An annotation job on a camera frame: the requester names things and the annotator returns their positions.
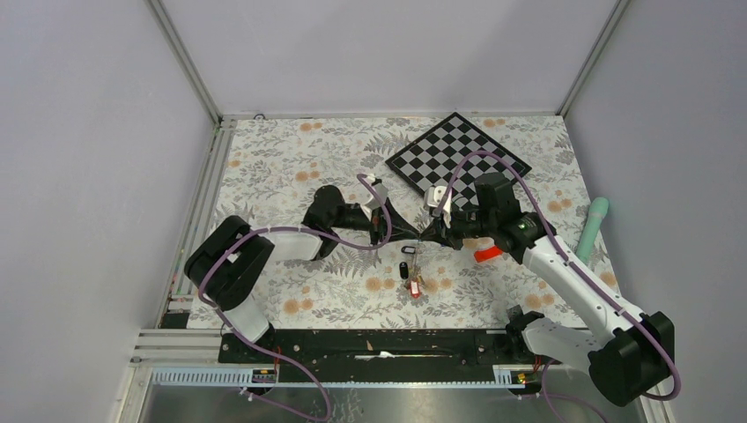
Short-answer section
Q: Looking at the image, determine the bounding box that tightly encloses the floral table mat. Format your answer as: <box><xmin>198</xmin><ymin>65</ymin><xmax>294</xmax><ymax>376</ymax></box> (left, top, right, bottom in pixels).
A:
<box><xmin>212</xmin><ymin>115</ymin><xmax>591</xmax><ymax>329</ymax></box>

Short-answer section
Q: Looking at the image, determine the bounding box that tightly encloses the black key fob with key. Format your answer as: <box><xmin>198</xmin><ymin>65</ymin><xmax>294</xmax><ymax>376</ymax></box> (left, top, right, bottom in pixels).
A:
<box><xmin>398</xmin><ymin>262</ymin><xmax>410</xmax><ymax>280</ymax></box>

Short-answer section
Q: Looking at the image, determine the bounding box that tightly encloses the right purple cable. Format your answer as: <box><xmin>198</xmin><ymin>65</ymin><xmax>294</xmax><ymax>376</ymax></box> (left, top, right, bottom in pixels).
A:
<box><xmin>433</xmin><ymin>150</ymin><xmax>683</xmax><ymax>423</ymax></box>

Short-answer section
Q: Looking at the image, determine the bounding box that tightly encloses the purple cable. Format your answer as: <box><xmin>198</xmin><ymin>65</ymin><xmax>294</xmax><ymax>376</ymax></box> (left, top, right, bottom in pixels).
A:
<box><xmin>433</xmin><ymin>150</ymin><xmax>683</xmax><ymax>423</ymax></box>
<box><xmin>196</xmin><ymin>174</ymin><xmax>393</xmax><ymax>423</ymax></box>

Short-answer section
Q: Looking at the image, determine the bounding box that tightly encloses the red plastic block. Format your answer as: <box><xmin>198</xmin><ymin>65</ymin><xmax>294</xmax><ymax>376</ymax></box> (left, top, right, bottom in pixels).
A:
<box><xmin>473</xmin><ymin>246</ymin><xmax>504</xmax><ymax>263</ymax></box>

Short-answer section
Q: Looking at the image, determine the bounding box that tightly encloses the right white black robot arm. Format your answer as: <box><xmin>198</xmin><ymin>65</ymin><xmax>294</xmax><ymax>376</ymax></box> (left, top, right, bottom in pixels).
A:
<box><xmin>421</xmin><ymin>173</ymin><xmax>682</xmax><ymax>406</ymax></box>

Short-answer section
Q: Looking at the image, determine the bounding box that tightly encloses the large grey metal keyring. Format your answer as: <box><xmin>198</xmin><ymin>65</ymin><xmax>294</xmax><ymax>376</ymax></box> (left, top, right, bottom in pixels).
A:
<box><xmin>408</xmin><ymin>241</ymin><xmax>423</xmax><ymax>283</ymax></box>

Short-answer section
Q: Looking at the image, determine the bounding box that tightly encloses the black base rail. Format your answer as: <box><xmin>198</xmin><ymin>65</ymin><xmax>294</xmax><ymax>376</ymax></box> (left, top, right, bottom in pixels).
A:
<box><xmin>218</xmin><ymin>329</ymin><xmax>544</xmax><ymax>384</ymax></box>

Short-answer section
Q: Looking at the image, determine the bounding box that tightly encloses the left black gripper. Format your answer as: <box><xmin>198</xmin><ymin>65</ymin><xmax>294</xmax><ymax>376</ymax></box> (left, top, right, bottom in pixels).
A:
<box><xmin>329</xmin><ymin>197</ymin><xmax>418</xmax><ymax>248</ymax></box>

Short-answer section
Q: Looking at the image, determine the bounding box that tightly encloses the red key tag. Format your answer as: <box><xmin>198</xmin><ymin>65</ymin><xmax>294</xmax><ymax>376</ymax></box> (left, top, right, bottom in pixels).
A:
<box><xmin>409</xmin><ymin>280</ymin><xmax>421</xmax><ymax>299</ymax></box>

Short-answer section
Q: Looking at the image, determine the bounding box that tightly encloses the white slotted cable duct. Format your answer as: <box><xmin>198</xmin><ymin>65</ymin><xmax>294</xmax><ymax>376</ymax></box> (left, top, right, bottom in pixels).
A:
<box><xmin>152</xmin><ymin>362</ymin><xmax>524</xmax><ymax>389</ymax></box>

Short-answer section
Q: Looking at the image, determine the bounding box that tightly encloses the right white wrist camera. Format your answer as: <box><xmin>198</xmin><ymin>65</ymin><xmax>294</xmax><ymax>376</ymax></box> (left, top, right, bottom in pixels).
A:
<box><xmin>424</xmin><ymin>185</ymin><xmax>452</xmax><ymax>228</ymax></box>

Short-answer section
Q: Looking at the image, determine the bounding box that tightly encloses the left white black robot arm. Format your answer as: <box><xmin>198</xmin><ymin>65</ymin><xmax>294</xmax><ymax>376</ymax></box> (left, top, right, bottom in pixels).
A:
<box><xmin>184</xmin><ymin>180</ymin><xmax>419</xmax><ymax>362</ymax></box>

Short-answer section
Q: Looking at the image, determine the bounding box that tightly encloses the black white checkerboard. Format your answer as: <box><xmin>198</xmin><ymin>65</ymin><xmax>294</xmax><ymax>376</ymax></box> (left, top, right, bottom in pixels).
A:
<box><xmin>385</xmin><ymin>113</ymin><xmax>531</xmax><ymax>209</ymax></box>

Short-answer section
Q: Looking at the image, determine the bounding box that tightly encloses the mint green cylinder handle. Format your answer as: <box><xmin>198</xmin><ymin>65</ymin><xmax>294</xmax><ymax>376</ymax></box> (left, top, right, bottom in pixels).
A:
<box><xmin>575</xmin><ymin>197</ymin><xmax>610</xmax><ymax>263</ymax></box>

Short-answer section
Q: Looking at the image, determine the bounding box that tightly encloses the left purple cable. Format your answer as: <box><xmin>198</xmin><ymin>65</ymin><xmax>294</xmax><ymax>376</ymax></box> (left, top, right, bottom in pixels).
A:
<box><xmin>196</xmin><ymin>174</ymin><xmax>393</xmax><ymax>423</ymax></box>

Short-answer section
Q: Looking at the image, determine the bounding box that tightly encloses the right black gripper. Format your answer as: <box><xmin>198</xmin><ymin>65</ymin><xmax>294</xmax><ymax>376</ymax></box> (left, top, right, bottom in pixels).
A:
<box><xmin>420</xmin><ymin>203</ymin><xmax>497</xmax><ymax>250</ymax></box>

